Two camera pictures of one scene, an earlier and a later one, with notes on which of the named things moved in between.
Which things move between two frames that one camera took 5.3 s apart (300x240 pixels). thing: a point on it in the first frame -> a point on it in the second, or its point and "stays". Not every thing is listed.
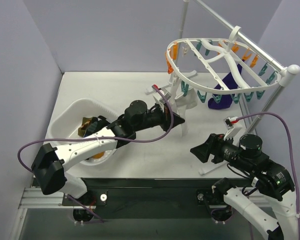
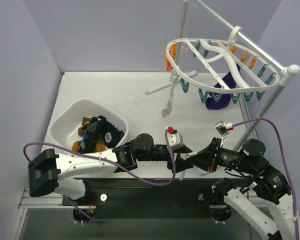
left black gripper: x=166 y=120 -> x=172 y=160
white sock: x=183 y=103 -> x=182 y=172
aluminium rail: x=34 y=198 stays
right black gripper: x=213 y=150 -> x=213 y=155
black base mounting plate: x=147 y=198 stays
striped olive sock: x=85 y=122 stays
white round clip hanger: x=219 y=67 stays
